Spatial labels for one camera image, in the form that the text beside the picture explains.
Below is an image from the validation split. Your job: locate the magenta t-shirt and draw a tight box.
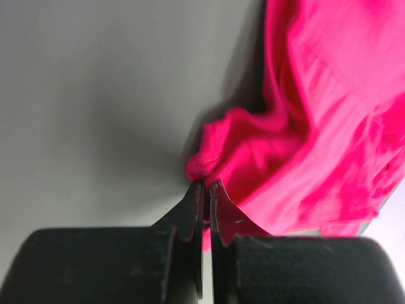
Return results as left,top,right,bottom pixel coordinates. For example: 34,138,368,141
185,1,404,236

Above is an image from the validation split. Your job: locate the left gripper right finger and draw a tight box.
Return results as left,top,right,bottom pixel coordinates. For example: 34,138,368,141
209,182,402,303

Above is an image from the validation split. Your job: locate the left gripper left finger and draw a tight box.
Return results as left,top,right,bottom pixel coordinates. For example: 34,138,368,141
9,181,204,303

